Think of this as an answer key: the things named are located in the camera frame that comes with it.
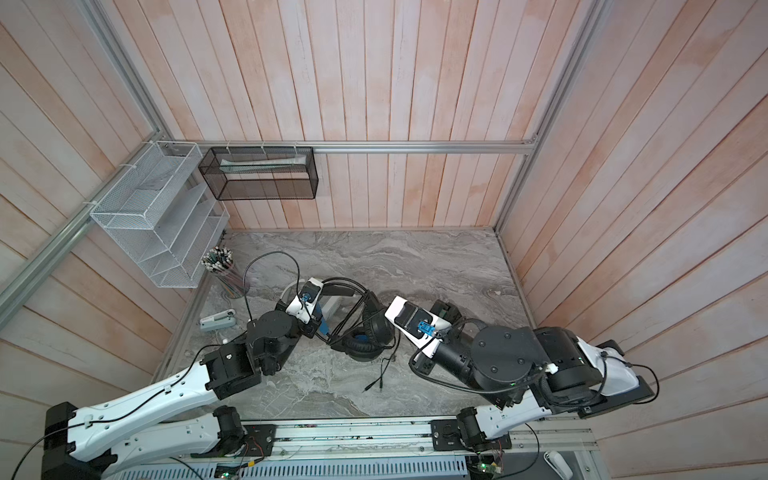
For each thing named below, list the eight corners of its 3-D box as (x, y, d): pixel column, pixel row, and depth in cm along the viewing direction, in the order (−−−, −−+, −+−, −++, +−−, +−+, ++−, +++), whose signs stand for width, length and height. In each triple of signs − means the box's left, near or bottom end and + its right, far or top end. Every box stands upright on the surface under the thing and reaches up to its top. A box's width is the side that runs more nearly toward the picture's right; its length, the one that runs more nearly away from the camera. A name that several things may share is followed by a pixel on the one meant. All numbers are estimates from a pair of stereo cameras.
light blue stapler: (204, 334, 94) (199, 330, 91) (203, 323, 96) (199, 319, 94) (236, 323, 96) (233, 319, 94) (235, 313, 99) (232, 309, 96)
